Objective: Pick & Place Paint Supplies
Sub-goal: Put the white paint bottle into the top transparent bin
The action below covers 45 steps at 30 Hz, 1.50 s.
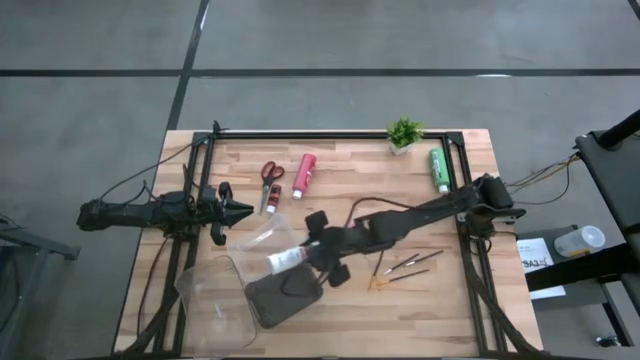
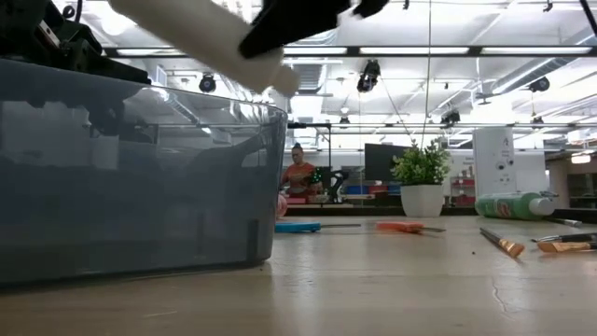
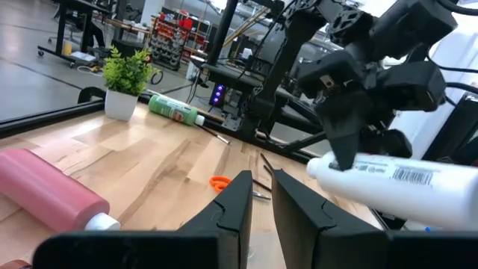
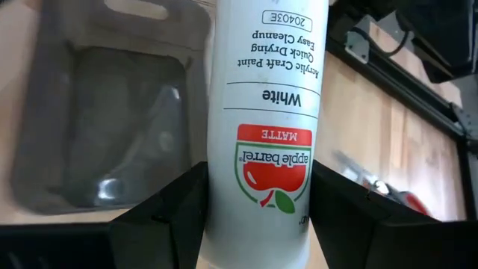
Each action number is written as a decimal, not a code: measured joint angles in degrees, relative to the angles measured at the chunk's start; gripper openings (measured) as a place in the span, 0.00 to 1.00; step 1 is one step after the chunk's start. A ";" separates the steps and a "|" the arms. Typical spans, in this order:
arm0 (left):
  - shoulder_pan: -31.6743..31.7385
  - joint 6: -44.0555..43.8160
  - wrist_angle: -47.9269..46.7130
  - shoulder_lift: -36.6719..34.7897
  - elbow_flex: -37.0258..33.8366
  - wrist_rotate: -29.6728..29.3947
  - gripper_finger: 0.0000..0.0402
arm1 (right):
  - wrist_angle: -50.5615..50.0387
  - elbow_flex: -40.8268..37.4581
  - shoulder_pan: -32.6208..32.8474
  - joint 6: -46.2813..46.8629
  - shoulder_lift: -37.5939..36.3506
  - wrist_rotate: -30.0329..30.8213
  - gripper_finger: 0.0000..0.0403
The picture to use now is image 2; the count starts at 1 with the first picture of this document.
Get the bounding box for green paint bottle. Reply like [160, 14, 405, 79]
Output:
[474, 190, 556, 221]

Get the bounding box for thin paintbrush silver ferrule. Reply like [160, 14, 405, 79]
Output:
[543, 217, 584, 229]

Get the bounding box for white paint bottle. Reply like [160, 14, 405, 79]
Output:
[107, 0, 302, 97]

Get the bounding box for green plant in white pot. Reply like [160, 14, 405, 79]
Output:
[390, 138, 452, 218]

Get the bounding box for black table frame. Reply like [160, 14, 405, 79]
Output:
[285, 203, 597, 224]

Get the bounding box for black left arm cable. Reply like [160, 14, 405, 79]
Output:
[62, 0, 90, 22]

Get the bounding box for thin hanging cable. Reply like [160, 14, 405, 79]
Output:
[421, 0, 433, 150]

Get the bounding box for shelf with red boxes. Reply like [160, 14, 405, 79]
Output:
[449, 175, 477, 207]

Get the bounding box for blue-handled scissors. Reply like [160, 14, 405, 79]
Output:
[274, 220, 363, 234]

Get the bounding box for smoke grey plastic bin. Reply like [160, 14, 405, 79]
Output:
[0, 58, 289, 287]

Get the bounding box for orange-handled scissors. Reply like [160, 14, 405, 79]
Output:
[375, 220, 448, 234]

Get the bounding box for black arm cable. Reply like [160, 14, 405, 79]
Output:
[577, 0, 597, 38]
[62, 0, 90, 22]

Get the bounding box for person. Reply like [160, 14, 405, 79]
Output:
[279, 142, 324, 197]

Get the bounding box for paintbrush with copper ferrule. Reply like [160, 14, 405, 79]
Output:
[535, 240, 597, 255]
[479, 227, 526, 259]

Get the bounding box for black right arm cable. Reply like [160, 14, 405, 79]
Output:
[577, 0, 597, 38]

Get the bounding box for white pillar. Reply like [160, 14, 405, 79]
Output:
[472, 126, 519, 197]

